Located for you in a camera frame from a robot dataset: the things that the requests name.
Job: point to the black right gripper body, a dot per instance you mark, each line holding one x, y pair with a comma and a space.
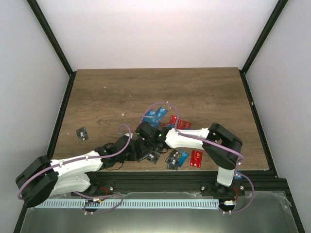
150, 145

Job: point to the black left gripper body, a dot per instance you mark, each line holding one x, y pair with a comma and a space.
123, 158

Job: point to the black leather card holder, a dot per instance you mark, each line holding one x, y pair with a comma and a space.
142, 150

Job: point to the blue card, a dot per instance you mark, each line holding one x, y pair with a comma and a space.
182, 157
154, 118

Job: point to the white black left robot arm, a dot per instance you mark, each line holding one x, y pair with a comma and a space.
45, 178

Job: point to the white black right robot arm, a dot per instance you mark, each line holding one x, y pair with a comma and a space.
222, 146

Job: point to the black VIP card beside holder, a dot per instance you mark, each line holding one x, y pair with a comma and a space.
153, 157

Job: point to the red VIP card front right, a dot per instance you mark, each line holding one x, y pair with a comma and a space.
196, 158

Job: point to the lone black VIP card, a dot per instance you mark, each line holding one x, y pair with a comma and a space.
82, 134

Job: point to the black front frame rail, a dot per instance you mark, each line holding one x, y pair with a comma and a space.
174, 181

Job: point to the light blue slotted cable duct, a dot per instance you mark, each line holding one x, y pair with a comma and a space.
131, 204

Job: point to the black left frame post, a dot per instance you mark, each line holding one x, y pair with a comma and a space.
50, 35

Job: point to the black aluminium frame post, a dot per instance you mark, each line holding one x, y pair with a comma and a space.
280, 5

